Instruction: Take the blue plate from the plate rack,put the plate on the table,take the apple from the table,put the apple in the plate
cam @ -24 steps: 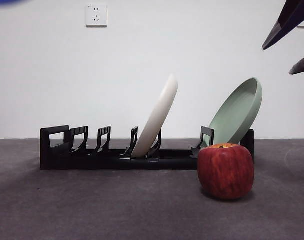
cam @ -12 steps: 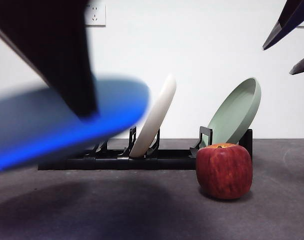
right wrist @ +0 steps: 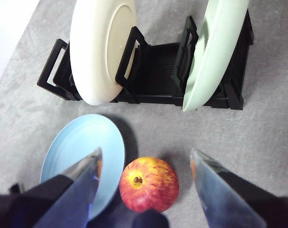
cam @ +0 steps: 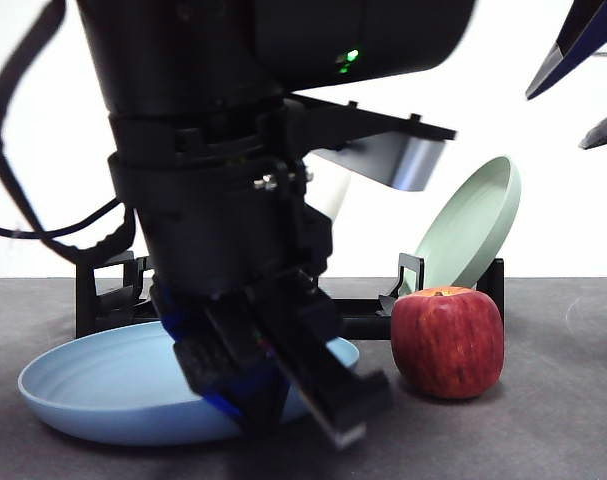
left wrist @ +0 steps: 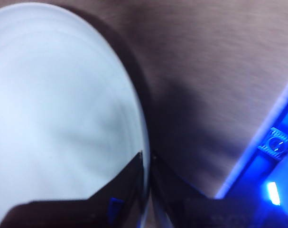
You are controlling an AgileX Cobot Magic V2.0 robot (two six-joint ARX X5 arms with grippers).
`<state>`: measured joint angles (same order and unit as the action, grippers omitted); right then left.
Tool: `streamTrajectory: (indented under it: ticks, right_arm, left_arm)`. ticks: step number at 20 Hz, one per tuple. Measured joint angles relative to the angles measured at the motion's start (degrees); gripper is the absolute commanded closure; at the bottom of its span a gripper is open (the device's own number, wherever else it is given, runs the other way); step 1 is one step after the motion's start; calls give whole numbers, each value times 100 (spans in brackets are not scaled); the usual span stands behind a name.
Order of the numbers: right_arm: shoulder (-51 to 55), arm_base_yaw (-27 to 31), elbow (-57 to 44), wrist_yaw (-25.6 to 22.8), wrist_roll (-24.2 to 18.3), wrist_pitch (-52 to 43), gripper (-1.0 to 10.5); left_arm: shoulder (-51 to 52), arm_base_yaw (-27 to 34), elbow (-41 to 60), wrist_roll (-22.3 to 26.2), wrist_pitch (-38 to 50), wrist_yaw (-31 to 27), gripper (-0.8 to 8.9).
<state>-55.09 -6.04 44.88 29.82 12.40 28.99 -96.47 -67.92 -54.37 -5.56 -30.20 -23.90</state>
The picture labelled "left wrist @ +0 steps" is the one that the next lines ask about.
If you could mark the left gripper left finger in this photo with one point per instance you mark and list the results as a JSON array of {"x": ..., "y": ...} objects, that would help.
[{"x": 91, "y": 213}]

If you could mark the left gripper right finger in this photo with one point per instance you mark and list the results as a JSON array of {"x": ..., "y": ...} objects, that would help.
[{"x": 205, "y": 213}]

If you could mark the blue plate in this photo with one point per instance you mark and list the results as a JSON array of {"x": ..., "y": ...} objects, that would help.
[{"x": 63, "y": 95}]

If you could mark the square corner bracket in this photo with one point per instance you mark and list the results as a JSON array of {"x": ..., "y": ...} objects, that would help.
[{"x": 274, "y": 143}]

